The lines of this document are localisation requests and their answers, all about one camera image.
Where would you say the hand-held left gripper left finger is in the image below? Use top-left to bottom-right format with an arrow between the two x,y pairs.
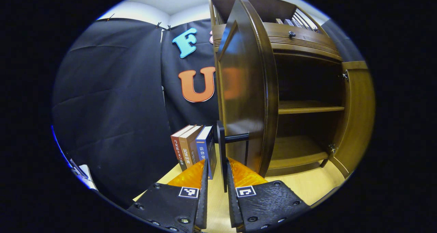
127,159 -> 209,233

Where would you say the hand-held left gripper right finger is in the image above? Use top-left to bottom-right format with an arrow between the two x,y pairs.
225,157 -> 311,233

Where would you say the black door handle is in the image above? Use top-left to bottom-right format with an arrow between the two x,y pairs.
216,120 -> 250,193

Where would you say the wooden double-door shoe cabinet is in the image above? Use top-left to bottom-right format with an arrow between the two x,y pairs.
209,0 -> 376,179

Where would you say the wooden cabinet door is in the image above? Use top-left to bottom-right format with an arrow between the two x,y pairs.
329,60 -> 376,179
217,0 -> 279,178

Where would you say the wooden inner cabinet shelf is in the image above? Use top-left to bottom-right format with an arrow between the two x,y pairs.
278,100 -> 345,115

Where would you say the wooden cabinet drawer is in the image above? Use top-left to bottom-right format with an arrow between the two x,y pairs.
212,21 -> 343,62

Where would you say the brown standing book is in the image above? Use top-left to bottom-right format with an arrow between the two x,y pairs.
179,125 -> 204,168

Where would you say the blue standing book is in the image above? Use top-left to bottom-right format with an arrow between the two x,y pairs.
195,125 -> 217,180

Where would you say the red standing book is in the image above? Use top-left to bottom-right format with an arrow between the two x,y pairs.
170,125 -> 195,172

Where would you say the white paper sheet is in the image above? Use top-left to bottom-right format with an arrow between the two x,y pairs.
70,158 -> 98,191

